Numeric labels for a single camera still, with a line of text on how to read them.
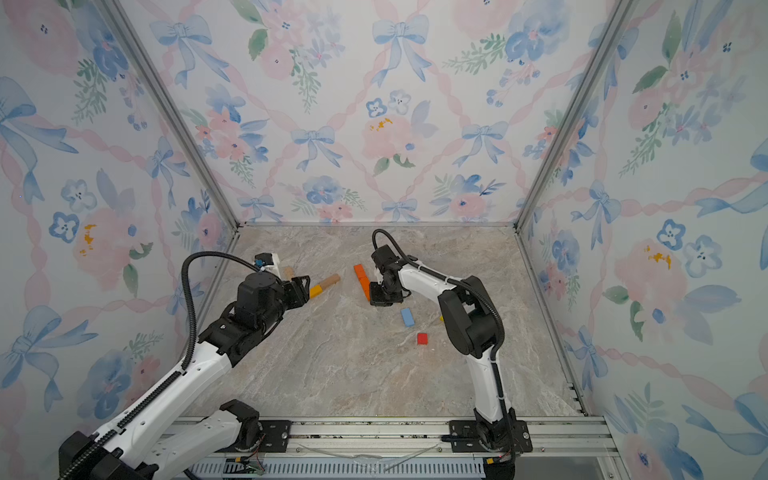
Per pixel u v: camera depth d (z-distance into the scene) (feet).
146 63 2.52
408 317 3.10
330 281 3.41
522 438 2.41
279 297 1.96
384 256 2.66
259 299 1.85
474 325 1.78
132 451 1.31
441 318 1.87
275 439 2.41
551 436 2.50
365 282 3.39
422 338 2.97
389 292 2.73
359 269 3.50
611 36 2.36
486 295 1.85
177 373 1.53
